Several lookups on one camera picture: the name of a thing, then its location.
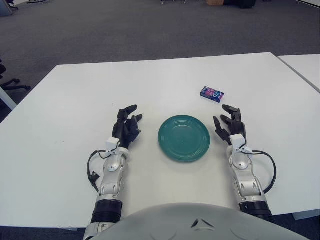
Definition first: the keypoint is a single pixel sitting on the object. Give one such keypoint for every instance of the purple blue gum pack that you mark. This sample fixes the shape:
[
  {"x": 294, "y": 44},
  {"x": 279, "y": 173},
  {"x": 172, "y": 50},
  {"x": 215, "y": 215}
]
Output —
[{"x": 212, "y": 93}]

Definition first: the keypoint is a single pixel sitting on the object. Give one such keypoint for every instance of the black office chair base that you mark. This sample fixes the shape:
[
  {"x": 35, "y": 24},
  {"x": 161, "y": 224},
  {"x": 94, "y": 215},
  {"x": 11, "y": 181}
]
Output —
[{"x": 11, "y": 83}]

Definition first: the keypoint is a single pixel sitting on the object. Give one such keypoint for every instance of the black bulky bag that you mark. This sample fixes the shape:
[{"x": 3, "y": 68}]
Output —
[{"x": 242, "y": 3}]

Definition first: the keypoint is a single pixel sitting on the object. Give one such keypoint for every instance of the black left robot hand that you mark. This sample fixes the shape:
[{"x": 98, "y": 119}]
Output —
[{"x": 125, "y": 130}]

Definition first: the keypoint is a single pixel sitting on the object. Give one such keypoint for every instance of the white table leg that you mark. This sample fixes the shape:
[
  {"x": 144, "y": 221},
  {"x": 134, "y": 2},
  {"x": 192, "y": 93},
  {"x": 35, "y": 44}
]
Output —
[{"x": 6, "y": 96}]

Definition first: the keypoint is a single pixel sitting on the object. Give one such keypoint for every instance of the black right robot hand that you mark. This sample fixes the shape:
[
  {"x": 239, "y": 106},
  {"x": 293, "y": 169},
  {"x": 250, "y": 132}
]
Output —
[{"x": 236, "y": 125}]

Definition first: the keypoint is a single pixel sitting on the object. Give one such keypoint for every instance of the white neighbouring table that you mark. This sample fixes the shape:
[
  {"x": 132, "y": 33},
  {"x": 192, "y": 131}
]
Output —
[{"x": 305, "y": 67}]

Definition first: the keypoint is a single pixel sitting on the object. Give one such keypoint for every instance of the green round plate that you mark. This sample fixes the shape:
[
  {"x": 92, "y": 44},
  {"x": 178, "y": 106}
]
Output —
[{"x": 184, "y": 138}]

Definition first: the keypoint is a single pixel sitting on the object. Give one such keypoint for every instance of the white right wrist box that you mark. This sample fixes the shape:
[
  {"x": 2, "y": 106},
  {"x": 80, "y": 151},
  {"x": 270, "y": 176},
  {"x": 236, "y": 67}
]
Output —
[{"x": 236, "y": 140}]

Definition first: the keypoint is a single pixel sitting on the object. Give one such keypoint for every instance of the black chair casters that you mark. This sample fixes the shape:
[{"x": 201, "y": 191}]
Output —
[{"x": 166, "y": 1}]

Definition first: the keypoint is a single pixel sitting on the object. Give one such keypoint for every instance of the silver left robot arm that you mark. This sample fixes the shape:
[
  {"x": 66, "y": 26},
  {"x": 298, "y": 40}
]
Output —
[{"x": 112, "y": 175}]

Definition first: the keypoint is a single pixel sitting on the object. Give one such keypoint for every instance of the brown cardboard box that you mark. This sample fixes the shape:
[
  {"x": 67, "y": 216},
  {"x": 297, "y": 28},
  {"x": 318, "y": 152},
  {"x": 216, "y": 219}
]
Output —
[{"x": 215, "y": 2}]

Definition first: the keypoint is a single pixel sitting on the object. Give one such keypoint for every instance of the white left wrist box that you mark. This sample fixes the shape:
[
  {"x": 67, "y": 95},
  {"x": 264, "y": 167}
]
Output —
[{"x": 112, "y": 143}]

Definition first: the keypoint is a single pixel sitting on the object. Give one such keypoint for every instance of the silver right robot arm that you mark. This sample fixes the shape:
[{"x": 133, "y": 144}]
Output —
[{"x": 246, "y": 180}]

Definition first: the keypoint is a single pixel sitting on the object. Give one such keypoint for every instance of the grey robot torso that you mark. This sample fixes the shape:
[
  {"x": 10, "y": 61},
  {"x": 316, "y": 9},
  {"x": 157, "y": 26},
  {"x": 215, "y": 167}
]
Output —
[{"x": 162, "y": 222}]

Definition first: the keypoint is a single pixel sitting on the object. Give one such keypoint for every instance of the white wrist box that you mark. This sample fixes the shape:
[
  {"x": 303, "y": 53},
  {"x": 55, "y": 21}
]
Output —
[
  {"x": 236, "y": 140},
  {"x": 112, "y": 143}
]

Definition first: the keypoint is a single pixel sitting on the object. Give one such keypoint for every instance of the grey office furniture piece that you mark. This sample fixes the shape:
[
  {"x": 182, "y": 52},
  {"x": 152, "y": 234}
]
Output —
[{"x": 5, "y": 3}]

